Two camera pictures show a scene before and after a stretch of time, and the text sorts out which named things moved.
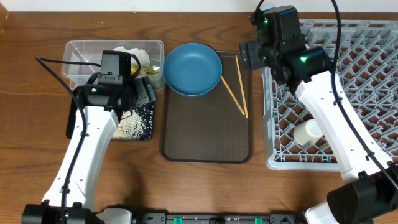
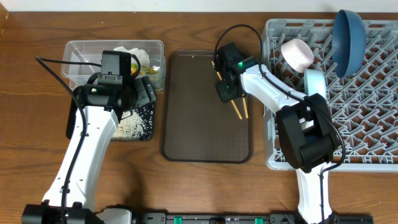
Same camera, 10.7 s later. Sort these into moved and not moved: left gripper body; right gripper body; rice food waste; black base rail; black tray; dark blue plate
Moved: right gripper body; dark blue plate
Not moved: black tray; left gripper body; black base rail; rice food waste
